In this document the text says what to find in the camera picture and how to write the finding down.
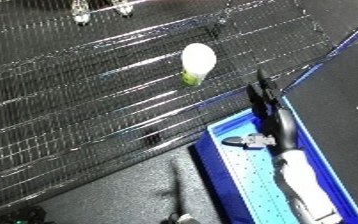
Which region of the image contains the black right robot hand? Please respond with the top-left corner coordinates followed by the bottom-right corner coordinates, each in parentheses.
top-left (219, 68), bottom-right (302, 155)

